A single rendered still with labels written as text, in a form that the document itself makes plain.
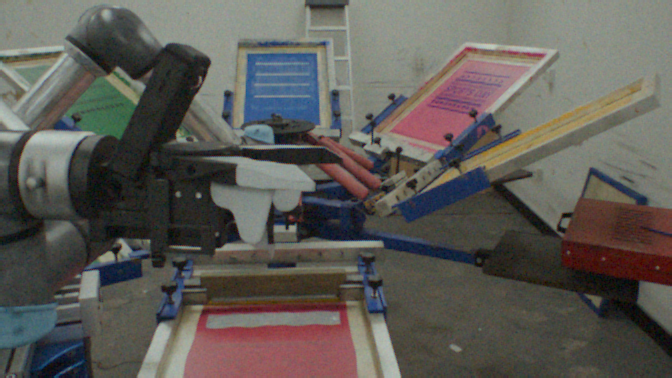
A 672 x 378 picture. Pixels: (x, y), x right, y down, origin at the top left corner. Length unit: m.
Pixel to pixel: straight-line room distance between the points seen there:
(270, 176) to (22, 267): 0.26
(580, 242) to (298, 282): 0.84
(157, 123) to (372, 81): 5.35
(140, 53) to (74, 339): 0.60
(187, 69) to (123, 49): 0.86
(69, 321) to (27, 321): 0.79
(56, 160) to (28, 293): 0.14
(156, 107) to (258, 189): 0.11
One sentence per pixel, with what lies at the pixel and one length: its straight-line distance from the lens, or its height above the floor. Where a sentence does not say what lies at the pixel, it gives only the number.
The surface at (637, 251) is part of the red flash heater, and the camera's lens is 1.98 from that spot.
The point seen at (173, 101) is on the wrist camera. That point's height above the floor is 1.72.
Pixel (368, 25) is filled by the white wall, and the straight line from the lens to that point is 5.76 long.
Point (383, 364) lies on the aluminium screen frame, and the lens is 1.49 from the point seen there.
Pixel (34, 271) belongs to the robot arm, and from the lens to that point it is 0.61.
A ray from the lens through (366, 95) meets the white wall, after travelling 5.82.
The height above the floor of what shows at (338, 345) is 0.96.
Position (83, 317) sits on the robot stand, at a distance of 1.40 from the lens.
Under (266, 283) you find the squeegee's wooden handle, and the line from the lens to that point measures 1.76.
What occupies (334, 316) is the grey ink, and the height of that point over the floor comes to 0.96.
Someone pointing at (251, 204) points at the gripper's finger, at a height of 1.66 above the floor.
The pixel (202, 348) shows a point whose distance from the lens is 1.64.
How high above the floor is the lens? 1.80
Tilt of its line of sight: 18 degrees down
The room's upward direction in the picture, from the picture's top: straight up
